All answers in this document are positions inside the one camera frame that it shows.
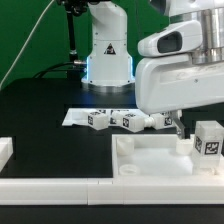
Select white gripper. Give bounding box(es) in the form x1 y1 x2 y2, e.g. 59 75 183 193
135 20 224 139

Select white square table top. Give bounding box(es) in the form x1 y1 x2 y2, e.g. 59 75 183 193
112 134 224 177

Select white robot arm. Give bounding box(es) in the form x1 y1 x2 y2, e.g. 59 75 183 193
82 0 224 119

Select white tag sheet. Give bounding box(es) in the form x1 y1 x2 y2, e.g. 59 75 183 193
62 108 149 126

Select white left fence bar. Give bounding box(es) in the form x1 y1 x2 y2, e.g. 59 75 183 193
0 137 13 172

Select white fence bar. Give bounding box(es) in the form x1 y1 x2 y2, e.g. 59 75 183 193
0 176 224 205
0 137 13 172

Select white front fence bar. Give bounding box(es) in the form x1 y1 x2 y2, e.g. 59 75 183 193
0 176 224 205

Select black camera pole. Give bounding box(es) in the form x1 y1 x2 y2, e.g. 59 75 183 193
56 0 87 81

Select black cables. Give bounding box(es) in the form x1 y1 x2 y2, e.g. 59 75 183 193
33 61 88 80

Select white cable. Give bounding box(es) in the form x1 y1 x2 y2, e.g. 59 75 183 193
0 0 57 92

